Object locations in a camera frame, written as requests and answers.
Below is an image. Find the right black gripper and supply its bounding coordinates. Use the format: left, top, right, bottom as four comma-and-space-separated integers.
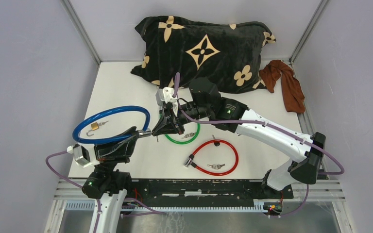
152, 102, 211, 135

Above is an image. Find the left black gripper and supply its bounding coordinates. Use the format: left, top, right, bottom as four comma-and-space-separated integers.
94, 127, 138, 176

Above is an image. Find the blue cable lock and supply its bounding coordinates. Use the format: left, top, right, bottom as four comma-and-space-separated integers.
72, 105, 152, 145

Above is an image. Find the green cable lock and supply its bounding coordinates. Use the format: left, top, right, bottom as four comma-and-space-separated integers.
164, 123, 201, 145

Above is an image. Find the red cable lock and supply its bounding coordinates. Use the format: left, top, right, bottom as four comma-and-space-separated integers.
184, 139, 239, 177

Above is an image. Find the black padlock key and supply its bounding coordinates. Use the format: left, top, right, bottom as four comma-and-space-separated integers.
212, 135, 220, 147

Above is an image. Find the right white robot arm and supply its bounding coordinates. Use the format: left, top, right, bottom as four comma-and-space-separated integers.
152, 78, 325, 198

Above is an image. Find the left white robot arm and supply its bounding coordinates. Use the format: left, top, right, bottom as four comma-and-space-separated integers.
81, 126, 139, 233

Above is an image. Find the small brass padlock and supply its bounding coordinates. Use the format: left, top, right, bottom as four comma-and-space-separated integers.
86, 121, 108, 137

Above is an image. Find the black floral pillow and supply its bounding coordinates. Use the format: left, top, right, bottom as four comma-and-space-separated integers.
131, 16, 276, 94

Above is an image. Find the brown cloth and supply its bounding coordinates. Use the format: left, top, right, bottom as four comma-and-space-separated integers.
259, 60, 305, 114

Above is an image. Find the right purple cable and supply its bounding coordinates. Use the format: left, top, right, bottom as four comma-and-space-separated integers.
171, 72, 345, 176

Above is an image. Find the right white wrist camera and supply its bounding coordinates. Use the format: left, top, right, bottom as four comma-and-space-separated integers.
155, 87, 179, 115

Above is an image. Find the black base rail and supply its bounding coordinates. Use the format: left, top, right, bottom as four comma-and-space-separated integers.
122, 179, 294, 213

